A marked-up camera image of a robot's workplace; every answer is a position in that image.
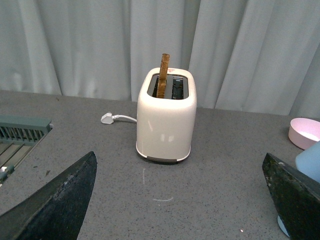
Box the cream white toaster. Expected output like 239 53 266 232
136 67 197 162

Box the blue plastic cup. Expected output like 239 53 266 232
277 142 320 238

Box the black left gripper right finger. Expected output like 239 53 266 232
262 153 320 240

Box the white power plug cable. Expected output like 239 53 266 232
100 111 138 125

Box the pink plastic bowl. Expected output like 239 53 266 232
288 117 320 150

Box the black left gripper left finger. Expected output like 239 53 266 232
0 151 97 240

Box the grey curtain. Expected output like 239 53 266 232
0 0 320 118

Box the green dish rack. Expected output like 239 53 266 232
0 115 52 185

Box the slice of toast bread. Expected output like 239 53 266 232
156 53 170 99

